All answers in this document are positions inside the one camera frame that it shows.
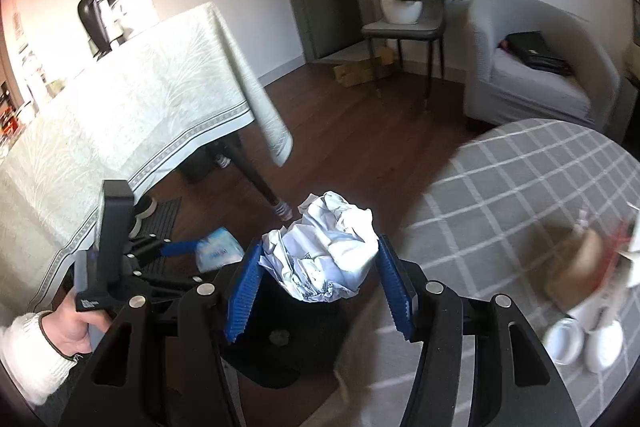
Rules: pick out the black trash bin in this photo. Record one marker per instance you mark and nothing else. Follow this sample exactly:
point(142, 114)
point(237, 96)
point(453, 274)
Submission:
point(300, 347)

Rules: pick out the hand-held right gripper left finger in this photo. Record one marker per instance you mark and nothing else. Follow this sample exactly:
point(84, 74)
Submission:
point(245, 292)

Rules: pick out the grey armchair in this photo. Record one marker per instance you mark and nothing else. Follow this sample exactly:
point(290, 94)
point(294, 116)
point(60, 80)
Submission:
point(525, 92)

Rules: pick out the cardboard box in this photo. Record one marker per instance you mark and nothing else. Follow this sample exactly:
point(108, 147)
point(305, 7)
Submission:
point(355, 72)

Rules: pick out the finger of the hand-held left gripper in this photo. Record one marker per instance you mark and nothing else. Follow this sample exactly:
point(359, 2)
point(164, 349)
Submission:
point(150, 248)
point(165, 284)

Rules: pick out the black coffee maker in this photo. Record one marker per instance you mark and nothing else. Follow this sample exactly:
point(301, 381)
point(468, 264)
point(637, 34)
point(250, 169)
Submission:
point(97, 19)

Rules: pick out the black ribbed mat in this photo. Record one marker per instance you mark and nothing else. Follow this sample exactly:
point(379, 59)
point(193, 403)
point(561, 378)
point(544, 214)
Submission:
point(167, 214)

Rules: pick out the brown paper bag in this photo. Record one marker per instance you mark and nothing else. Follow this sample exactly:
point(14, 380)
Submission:
point(580, 267)

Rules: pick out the blue white tissue packet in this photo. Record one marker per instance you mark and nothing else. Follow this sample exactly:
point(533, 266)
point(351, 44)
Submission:
point(215, 252)

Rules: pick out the person's left hand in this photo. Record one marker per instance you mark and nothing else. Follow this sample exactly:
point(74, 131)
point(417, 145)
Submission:
point(70, 327)

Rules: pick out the grey checked tablecloth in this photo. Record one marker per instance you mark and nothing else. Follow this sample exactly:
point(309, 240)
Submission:
point(500, 187)

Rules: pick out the dark table leg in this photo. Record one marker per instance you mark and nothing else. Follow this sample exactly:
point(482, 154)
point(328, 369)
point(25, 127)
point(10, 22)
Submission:
point(255, 179)

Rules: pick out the white paper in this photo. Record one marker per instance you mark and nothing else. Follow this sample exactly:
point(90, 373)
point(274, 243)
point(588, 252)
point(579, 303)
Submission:
point(330, 237)

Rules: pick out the white round lid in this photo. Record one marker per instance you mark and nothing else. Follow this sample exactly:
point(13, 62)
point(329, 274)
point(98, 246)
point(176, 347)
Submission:
point(562, 339)

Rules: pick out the pale patterned tablecloth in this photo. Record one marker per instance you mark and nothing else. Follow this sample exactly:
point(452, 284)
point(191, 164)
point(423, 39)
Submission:
point(125, 107)

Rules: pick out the pink cloth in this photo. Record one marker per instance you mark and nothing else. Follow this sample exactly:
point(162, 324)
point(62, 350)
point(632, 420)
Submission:
point(502, 44)

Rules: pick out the cluttered shelf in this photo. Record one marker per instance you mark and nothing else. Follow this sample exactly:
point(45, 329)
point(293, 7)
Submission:
point(15, 107)

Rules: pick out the grey dining chair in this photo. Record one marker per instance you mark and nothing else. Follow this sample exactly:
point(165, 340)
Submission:
point(400, 31)

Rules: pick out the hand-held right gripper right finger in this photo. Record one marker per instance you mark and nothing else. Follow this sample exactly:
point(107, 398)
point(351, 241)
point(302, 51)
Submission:
point(395, 292)

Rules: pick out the white cup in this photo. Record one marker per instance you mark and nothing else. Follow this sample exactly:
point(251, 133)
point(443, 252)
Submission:
point(605, 344)

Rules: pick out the potted plant in white pot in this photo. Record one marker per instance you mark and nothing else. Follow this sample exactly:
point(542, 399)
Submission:
point(402, 9)

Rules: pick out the black bag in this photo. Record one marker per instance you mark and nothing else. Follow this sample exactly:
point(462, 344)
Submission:
point(535, 49)

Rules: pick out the dark box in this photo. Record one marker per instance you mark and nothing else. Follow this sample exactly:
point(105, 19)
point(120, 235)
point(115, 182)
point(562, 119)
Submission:
point(197, 167)

